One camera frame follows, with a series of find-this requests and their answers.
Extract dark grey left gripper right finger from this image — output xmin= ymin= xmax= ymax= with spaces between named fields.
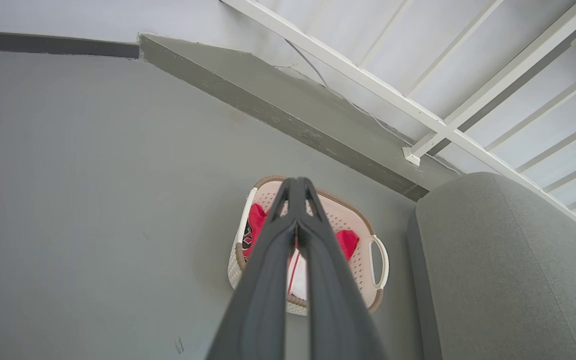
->
xmin=297 ymin=177 xmax=387 ymax=360

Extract white perforated laundry basket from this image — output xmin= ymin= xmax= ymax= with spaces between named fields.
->
xmin=227 ymin=175 xmax=390 ymax=317

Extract black wall baseboard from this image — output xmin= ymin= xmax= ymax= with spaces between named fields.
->
xmin=0 ymin=30 xmax=140 ymax=60

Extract grey fabric sofa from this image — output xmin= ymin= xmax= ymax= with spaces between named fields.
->
xmin=407 ymin=172 xmax=576 ymax=360

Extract raised grey concrete step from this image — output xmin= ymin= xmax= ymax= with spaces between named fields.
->
xmin=138 ymin=33 xmax=461 ymax=202

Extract white metal railing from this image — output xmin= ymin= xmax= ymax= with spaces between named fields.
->
xmin=220 ymin=0 xmax=576 ymax=246

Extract light grey floor cable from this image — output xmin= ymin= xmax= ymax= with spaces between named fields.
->
xmin=284 ymin=39 xmax=465 ymax=177

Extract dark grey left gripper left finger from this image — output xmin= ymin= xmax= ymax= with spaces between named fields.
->
xmin=206 ymin=177 xmax=300 ymax=360

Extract red and white jersey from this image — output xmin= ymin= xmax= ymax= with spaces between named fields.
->
xmin=242 ymin=202 xmax=360 ymax=301

